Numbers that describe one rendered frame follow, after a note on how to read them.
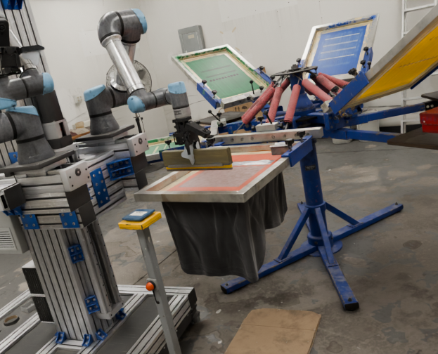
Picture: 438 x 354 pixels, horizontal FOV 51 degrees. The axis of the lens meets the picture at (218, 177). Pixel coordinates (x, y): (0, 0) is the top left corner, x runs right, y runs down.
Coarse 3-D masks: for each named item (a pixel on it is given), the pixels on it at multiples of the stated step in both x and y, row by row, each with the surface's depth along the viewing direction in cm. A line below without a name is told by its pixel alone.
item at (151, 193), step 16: (256, 144) 259; (272, 144) 252; (288, 160) 219; (176, 176) 233; (272, 176) 203; (144, 192) 210; (160, 192) 204; (176, 192) 200; (192, 192) 195; (208, 192) 191; (224, 192) 186; (240, 192) 182; (256, 192) 190
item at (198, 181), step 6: (234, 156) 257; (240, 156) 254; (246, 156) 252; (234, 168) 233; (198, 174) 235; (204, 174) 233; (210, 174) 230; (216, 174) 228; (222, 174) 226; (186, 180) 229; (192, 180) 227; (198, 180) 225; (204, 180) 223; (210, 180) 221; (216, 180) 219; (174, 186) 223; (180, 186) 221; (186, 186) 218; (192, 186) 217; (198, 186) 214; (204, 186) 213
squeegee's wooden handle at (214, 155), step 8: (168, 152) 210; (176, 152) 207; (200, 152) 200; (208, 152) 198; (216, 152) 196; (224, 152) 194; (168, 160) 211; (176, 160) 209; (184, 160) 206; (200, 160) 202; (208, 160) 200; (216, 160) 197; (224, 160) 195; (232, 160) 197
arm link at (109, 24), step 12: (108, 12) 202; (108, 24) 198; (120, 24) 201; (108, 36) 197; (120, 36) 201; (108, 48) 198; (120, 48) 198; (120, 60) 197; (120, 72) 197; (132, 72) 197; (132, 84) 195; (132, 96) 194; (144, 96) 195; (132, 108) 195; (144, 108) 196
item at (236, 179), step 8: (248, 160) 242; (256, 160) 239; (240, 168) 230; (248, 168) 228; (256, 168) 225; (264, 168) 222; (224, 176) 222; (232, 176) 219; (240, 176) 216; (248, 176) 214; (256, 176) 211; (216, 184) 212; (224, 184) 209; (232, 184) 207; (240, 184) 204
